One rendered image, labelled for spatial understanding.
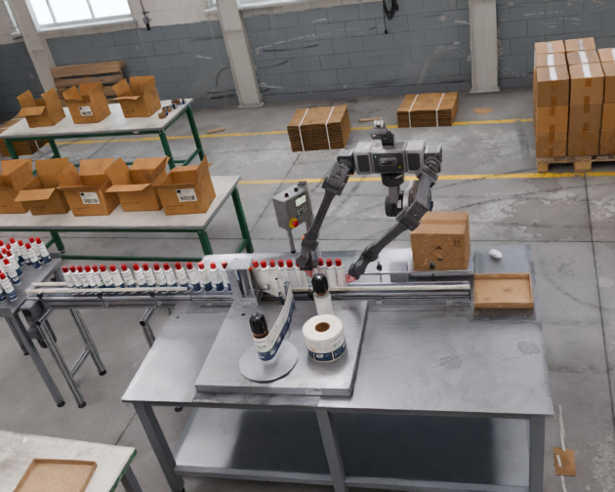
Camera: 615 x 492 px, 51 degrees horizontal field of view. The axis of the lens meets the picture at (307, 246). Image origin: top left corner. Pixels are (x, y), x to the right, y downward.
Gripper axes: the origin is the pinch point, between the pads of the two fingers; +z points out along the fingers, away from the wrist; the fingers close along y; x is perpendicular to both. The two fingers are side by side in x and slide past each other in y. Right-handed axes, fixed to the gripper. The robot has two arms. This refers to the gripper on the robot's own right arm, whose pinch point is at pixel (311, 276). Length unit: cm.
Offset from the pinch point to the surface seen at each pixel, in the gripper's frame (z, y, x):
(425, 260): 8, 61, 24
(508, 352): 19, 104, -40
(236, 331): 13, -39, -31
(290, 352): 12, -3, -49
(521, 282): 19, 113, 15
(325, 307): 1.4, 12.7, -25.5
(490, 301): 19, 96, -1
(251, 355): 12, -24, -52
